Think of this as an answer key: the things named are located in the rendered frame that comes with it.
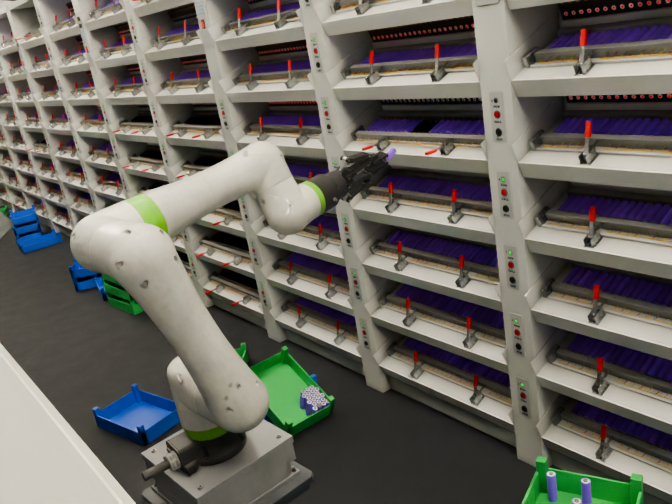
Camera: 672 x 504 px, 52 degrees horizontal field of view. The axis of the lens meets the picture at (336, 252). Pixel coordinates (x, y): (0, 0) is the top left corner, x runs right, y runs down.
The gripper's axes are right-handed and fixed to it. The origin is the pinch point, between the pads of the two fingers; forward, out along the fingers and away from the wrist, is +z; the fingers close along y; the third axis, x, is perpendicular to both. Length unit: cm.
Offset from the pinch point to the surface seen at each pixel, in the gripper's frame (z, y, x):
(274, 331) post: 24, 114, -75
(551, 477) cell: -40, 31, 76
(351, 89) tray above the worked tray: 20.3, -9.1, -25.4
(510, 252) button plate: 6.4, 16.7, 39.1
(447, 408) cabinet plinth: 11, 88, 22
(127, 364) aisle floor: -23, 128, -124
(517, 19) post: 16, -39, 29
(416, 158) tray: 14.6, 3.5, 3.1
